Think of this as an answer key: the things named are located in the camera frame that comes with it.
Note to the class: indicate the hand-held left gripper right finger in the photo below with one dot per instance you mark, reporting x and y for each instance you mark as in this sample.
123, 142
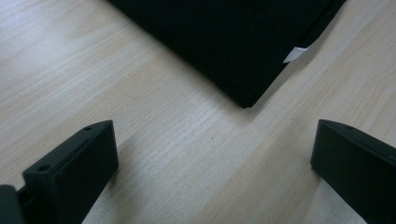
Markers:
358, 174

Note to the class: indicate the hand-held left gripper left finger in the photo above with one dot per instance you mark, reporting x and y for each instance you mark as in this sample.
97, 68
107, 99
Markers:
71, 174

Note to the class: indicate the black cloth garment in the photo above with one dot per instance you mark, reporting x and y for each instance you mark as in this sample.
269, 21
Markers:
233, 40

